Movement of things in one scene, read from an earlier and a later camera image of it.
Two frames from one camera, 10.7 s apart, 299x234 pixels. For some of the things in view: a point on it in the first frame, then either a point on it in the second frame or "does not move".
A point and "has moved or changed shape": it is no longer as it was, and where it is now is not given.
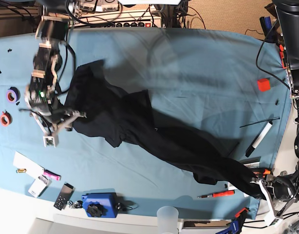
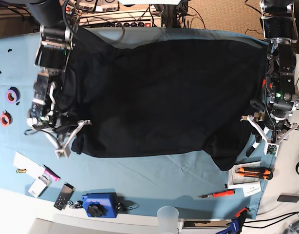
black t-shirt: [113, 114] has moved or changed shape
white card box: [39, 185] does not move
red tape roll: [6, 118] does not move
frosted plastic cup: [167, 220] does not move
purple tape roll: [12, 94] does not move
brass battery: [21, 170] does not move
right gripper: [279, 193] -> [270, 127]
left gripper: [51, 123] -> [65, 134]
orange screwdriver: [220, 193] does not move
